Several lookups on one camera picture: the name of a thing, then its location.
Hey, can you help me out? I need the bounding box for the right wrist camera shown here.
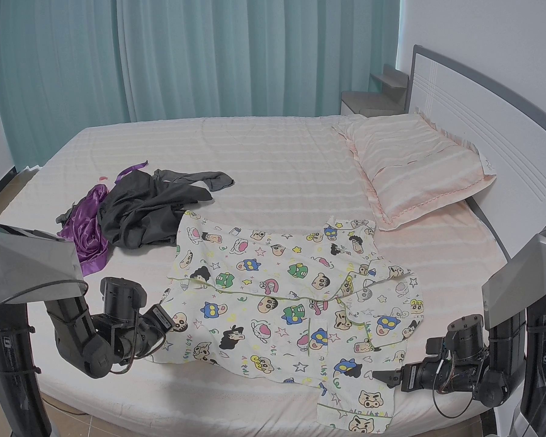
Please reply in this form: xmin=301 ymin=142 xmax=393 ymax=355
xmin=425 ymin=336 xmax=447 ymax=364

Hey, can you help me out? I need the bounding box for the blue-green curtain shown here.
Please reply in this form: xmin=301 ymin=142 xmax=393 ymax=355
xmin=116 ymin=0 xmax=403 ymax=124
xmin=0 ymin=0 xmax=135 ymax=172

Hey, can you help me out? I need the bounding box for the purple satin garment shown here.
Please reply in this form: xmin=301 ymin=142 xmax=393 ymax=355
xmin=58 ymin=164 xmax=148 ymax=277

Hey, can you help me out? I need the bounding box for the pink striped pillow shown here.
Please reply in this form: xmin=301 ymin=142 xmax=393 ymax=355
xmin=332 ymin=112 xmax=497 ymax=232

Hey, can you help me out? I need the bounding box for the grey bedside table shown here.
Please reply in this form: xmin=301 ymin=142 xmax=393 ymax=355
xmin=341 ymin=64 xmax=410 ymax=117

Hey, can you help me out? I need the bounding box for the white printed pyjama top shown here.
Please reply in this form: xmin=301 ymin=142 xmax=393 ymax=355
xmin=150 ymin=210 xmax=426 ymax=437

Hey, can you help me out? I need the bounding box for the bed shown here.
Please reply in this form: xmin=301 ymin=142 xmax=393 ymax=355
xmin=0 ymin=44 xmax=546 ymax=432

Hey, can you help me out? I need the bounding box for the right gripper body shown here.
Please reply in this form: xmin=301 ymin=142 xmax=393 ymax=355
xmin=400 ymin=361 xmax=440 ymax=393

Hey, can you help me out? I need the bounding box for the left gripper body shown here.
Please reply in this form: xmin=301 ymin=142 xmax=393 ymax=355
xmin=118 ymin=304 xmax=174 ymax=361

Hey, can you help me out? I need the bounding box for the black garment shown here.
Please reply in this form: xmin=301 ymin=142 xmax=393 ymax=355
xmin=98 ymin=168 xmax=235 ymax=249

